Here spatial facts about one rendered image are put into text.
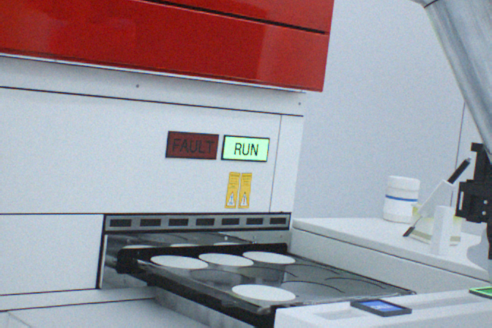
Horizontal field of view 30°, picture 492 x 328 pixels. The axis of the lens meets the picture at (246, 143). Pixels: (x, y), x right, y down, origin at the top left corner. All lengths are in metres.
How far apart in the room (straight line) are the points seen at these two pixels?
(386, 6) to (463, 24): 3.43
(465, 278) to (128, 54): 0.67
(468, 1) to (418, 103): 3.67
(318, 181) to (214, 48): 2.53
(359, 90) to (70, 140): 2.82
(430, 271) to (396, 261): 0.07
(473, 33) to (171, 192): 0.87
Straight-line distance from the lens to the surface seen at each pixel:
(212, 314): 1.53
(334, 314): 1.14
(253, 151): 1.76
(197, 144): 1.67
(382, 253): 1.71
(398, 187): 2.01
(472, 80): 0.91
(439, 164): 4.77
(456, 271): 1.62
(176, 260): 1.63
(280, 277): 1.60
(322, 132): 4.07
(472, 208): 1.37
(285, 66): 1.73
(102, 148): 1.55
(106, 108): 1.55
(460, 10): 0.91
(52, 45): 1.43
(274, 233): 1.82
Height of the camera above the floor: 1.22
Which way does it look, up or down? 4 degrees down
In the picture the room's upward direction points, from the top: 7 degrees clockwise
